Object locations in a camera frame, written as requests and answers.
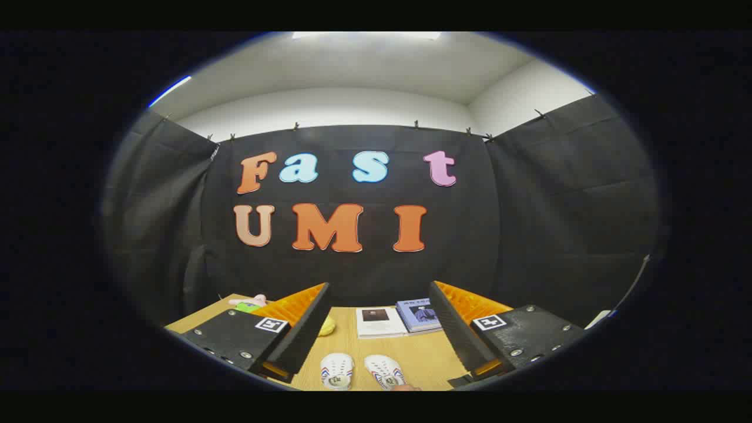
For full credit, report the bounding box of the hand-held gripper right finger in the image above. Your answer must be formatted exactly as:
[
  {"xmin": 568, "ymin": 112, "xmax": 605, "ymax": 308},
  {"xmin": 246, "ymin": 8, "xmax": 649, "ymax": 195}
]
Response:
[{"xmin": 428, "ymin": 280, "xmax": 586, "ymax": 390}]

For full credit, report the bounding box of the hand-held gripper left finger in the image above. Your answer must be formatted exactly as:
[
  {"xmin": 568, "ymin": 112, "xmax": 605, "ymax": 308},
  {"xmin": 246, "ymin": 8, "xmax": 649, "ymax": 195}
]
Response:
[{"xmin": 181, "ymin": 281, "xmax": 332, "ymax": 385}]

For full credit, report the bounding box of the white striped canvas shoe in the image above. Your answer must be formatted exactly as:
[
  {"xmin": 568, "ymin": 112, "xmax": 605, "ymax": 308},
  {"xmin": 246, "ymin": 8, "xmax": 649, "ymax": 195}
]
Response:
[
  {"xmin": 320, "ymin": 352, "xmax": 355, "ymax": 391},
  {"xmin": 364, "ymin": 354, "xmax": 407, "ymax": 391}
]

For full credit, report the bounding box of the blue book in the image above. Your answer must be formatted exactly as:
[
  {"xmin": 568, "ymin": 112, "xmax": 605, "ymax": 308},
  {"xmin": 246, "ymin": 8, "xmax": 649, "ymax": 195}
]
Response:
[{"xmin": 396, "ymin": 298, "xmax": 442, "ymax": 334}]

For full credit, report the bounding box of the pink and green plush toy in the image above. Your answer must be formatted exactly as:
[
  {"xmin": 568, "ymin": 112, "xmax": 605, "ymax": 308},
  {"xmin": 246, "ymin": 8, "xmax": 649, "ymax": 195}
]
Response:
[{"xmin": 229, "ymin": 294, "xmax": 268, "ymax": 313}]

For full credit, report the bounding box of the white book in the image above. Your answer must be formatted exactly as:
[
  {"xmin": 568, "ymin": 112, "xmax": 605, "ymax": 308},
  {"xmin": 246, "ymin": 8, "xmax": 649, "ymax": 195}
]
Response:
[{"xmin": 355, "ymin": 307, "xmax": 408, "ymax": 340}]

